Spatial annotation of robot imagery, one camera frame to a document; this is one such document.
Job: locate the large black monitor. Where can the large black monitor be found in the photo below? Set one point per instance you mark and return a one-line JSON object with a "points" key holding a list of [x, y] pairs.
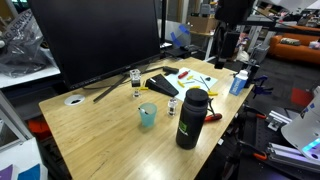
{"points": [[96, 36]]}

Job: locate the blue spring clamp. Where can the blue spring clamp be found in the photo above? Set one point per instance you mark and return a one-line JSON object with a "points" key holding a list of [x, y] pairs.
{"points": [[261, 87]]}

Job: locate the red chair seat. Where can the red chair seat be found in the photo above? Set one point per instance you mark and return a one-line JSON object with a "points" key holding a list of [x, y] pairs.
{"points": [[301, 96]]}

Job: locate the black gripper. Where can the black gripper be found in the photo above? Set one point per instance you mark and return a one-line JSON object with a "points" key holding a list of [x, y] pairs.
{"points": [[233, 10]]}

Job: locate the aluminium extrusion rail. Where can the aluminium extrusion rail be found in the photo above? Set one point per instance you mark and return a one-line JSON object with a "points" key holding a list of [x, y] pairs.
{"points": [[290, 156]]}

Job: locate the blue and white bottle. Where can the blue and white bottle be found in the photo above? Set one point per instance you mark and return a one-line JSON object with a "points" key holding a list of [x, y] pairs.
{"points": [[238, 83]]}

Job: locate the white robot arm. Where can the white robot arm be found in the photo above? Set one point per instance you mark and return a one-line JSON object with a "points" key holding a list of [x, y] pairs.
{"points": [[301, 130]]}

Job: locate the short red screwdriver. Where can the short red screwdriver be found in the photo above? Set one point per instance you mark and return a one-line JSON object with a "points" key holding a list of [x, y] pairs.
{"points": [[183, 74]]}

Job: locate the small black bit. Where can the small black bit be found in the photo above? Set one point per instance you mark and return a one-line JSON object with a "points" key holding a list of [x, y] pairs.
{"points": [[207, 79]]}

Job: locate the black wedge hex key holder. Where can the black wedge hex key holder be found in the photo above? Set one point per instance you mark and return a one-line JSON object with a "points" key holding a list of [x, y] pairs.
{"points": [[161, 85]]}

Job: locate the round glass shaker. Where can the round glass shaker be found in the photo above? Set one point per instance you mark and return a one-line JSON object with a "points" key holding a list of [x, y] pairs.
{"points": [[172, 106]]}

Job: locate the black water bottle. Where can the black water bottle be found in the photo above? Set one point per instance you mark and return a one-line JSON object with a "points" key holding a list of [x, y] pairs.
{"points": [[191, 120]]}

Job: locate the clear plastic bag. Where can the clear plastic bag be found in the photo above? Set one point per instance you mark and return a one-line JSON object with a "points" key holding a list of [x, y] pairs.
{"points": [[20, 46]]}

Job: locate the black monitor stand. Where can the black monitor stand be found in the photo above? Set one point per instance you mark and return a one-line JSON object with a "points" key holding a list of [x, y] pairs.
{"points": [[111, 88]]}

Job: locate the orange sofa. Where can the orange sofa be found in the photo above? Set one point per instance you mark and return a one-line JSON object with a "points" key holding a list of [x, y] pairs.
{"points": [[296, 50]]}

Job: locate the cardboard box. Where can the cardboard box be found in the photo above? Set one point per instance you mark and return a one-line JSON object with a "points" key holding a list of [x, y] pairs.
{"points": [[201, 24]]}

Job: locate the white paper mat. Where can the white paper mat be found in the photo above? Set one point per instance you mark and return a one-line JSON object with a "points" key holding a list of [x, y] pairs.
{"points": [[200, 75]]}

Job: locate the teal plastic cup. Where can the teal plastic cup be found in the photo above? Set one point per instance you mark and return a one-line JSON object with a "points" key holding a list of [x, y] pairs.
{"points": [[148, 116]]}

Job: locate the small white pen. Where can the small white pen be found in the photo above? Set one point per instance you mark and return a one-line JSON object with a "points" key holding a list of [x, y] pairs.
{"points": [[143, 110]]}

